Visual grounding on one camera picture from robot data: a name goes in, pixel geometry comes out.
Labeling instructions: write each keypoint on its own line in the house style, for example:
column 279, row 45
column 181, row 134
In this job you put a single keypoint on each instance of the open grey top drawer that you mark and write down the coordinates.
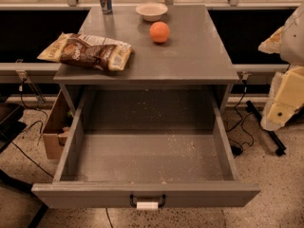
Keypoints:
column 146, row 143

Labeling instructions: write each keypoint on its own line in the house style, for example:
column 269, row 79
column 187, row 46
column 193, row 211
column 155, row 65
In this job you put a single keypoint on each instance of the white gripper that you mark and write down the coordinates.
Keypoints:
column 294, row 45

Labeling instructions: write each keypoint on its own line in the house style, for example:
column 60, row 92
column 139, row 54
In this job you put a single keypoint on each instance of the brown chip bag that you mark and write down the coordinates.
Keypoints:
column 89, row 51

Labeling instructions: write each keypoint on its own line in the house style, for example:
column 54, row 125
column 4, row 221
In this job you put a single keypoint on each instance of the cardboard box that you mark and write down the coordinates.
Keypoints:
column 56, row 129

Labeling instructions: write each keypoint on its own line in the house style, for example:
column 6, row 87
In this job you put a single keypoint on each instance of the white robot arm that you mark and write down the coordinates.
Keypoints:
column 292, row 46

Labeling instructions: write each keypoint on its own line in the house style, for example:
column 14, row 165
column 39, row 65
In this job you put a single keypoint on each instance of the black white drawer handle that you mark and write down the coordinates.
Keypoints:
column 147, row 203

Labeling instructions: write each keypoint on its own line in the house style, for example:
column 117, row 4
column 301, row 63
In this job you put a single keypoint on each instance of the grey cabinet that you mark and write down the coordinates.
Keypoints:
column 193, row 54

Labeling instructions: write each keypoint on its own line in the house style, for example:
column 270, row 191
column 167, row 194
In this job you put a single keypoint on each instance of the orange fruit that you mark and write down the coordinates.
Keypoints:
column 159, row 32

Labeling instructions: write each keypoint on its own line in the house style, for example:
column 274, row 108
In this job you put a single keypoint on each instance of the white bowl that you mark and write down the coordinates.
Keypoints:
column 151, row 12

